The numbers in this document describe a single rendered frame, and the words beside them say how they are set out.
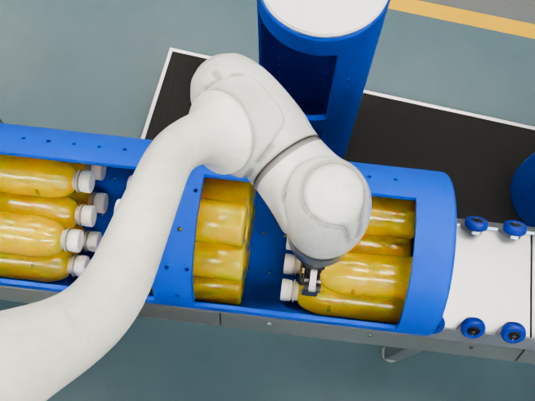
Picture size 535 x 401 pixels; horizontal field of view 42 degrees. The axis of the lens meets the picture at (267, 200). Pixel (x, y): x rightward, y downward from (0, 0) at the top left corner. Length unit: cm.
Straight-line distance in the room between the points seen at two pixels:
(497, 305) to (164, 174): 88
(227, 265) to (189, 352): 116
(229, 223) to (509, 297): 60
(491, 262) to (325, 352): 97
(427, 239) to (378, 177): 13
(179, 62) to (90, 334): 191
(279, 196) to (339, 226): 9
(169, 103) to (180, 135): 161
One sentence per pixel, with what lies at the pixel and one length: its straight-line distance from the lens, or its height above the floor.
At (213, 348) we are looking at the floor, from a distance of 229.
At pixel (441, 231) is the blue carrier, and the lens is 111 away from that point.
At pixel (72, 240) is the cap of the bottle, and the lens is 123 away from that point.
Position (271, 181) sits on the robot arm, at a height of 150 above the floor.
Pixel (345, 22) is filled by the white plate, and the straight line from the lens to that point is 146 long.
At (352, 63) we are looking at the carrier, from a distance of 158.
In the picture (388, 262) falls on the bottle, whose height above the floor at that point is 114.
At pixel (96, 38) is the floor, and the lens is 271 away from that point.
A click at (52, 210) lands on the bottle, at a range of 128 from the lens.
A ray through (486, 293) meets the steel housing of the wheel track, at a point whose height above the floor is 93.
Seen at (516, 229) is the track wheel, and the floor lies 98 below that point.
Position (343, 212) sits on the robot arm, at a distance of 76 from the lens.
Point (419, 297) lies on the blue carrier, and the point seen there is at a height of 119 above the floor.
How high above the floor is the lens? 228
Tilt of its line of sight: 73 degrees down
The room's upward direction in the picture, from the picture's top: 1 degrees counter-clockwise
